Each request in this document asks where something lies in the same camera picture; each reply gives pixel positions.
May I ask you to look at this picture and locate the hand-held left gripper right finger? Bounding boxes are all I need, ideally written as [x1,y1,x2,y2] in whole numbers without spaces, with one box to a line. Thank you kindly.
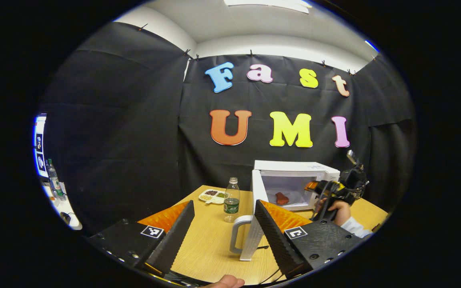
[254,199,365,279]

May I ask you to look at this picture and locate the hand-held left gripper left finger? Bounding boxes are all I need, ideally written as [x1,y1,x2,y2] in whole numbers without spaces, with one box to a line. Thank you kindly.
[86,200,195,276]

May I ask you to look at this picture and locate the white microwave oven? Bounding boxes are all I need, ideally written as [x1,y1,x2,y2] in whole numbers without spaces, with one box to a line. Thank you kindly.
[229,160,341,261]

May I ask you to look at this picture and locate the clear plastic water bottle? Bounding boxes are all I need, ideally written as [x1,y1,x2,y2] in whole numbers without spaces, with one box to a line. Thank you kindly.
[223,177,241,223]

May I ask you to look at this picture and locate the white divided snack plate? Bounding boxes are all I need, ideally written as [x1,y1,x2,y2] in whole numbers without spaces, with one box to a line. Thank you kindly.
[198,189,229,205]

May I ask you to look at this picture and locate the white side table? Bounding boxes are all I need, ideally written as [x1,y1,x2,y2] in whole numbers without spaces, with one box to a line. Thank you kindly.
[40,182,83,230]

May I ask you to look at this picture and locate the black backdrop cloth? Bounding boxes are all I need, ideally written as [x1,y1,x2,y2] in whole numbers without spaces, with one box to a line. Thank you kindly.
[38,22,417,236]

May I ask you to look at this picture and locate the green label plastic bottle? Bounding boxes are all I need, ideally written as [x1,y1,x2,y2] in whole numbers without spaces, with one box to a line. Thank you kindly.
[46,158,66,201]

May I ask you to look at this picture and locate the blue framed display board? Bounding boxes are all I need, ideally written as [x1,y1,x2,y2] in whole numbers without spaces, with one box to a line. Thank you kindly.
[34,114,49,178]

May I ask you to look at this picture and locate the long ceiling light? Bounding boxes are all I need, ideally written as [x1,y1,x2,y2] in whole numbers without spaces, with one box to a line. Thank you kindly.
[223,0,309,14]

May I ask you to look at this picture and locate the black cable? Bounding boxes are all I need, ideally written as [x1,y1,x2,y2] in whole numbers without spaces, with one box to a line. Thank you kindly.
[259,269,286,285]

